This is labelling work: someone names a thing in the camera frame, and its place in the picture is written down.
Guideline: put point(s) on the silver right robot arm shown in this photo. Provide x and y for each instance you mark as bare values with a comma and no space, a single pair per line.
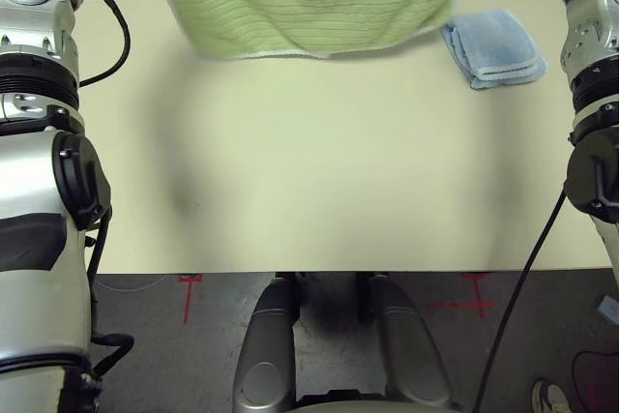
592,45

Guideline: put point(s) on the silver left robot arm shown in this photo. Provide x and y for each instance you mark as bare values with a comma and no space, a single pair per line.
29,176

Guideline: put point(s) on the folded light blue towel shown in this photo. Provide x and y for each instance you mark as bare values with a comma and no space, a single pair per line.
493,40

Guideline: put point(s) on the white sneaker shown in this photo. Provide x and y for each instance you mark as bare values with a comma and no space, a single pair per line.
549,401

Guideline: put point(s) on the cream robot torso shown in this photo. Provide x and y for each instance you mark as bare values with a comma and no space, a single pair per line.
377,408

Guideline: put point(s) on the blue grey foam block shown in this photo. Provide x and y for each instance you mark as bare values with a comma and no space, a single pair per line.
610,309

